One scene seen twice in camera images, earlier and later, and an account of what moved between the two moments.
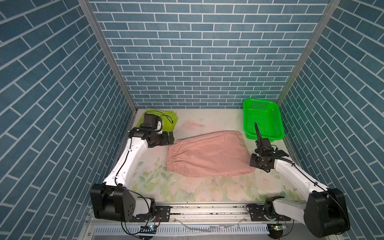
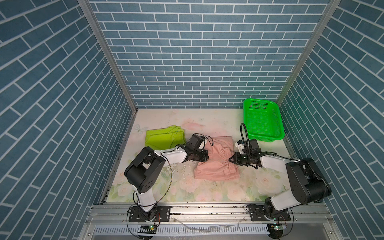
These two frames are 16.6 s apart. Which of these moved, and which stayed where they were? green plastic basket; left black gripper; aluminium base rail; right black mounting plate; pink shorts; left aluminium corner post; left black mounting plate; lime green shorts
Moved: lime green shorts; pink shorts; left black gripper
Stayed: right black mounting plate; left black mounting plate; left aluminium corner post; green plastic basket; aluminium base rail
